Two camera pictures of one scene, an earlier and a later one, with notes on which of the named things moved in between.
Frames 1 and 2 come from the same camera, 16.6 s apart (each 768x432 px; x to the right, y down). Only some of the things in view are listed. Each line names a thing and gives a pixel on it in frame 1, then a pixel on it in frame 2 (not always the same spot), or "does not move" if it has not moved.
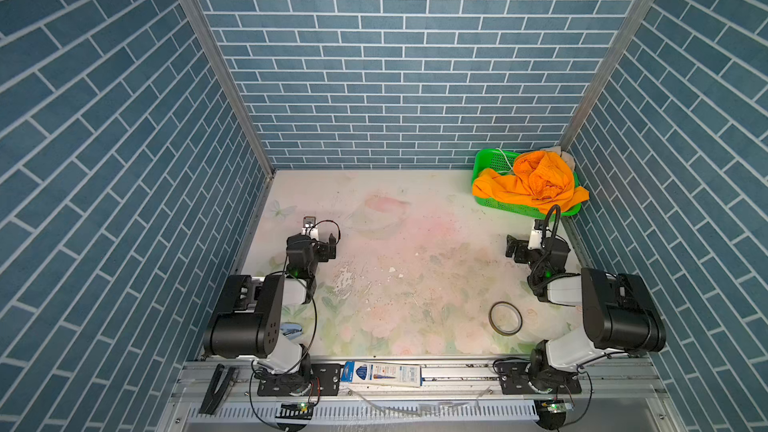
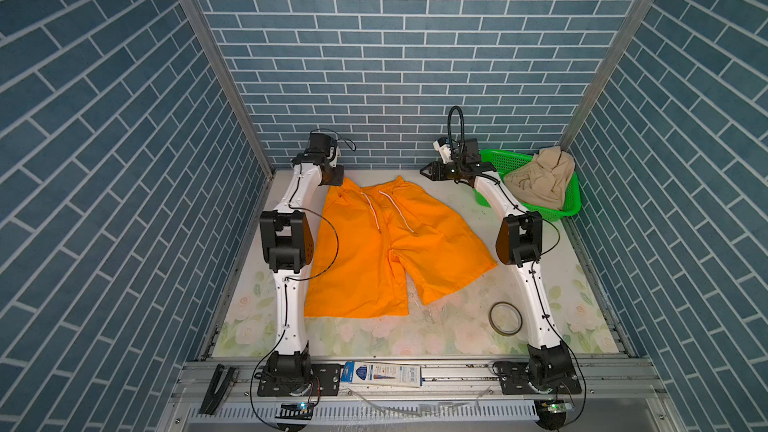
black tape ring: x=516 y=309 does not move
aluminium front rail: x=445 y=381 does not move
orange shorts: x=542 y=177 → x=362 y=235
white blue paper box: x=389 y=374 does not move
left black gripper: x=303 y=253 → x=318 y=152
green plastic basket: x=501 y=160 does not move
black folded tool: x=213 y=398 does not move
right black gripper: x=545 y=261 → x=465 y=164
